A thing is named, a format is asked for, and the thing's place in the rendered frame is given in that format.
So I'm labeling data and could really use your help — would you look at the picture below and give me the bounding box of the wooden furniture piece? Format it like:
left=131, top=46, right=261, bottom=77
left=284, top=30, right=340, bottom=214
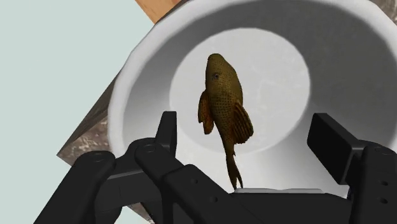
left=134, top=0, right=184, bottom=24

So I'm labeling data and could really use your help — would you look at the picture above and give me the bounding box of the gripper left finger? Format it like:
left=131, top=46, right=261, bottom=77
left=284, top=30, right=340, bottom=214
left=33, top=111, right=249, bottom=224

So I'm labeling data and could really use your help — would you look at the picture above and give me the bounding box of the white round bowl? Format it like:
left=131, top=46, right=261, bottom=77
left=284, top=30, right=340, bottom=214
left=107, top=0, right=397, bottom=199

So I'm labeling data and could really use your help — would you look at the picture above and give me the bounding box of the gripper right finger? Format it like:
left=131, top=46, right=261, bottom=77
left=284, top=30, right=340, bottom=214
left=307, top=113, right=397, bottom=224

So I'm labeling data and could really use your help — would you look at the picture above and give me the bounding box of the brown spotted fish figure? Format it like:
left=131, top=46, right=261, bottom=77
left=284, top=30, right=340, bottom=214
left=197, top=53, right=254, bottom=190

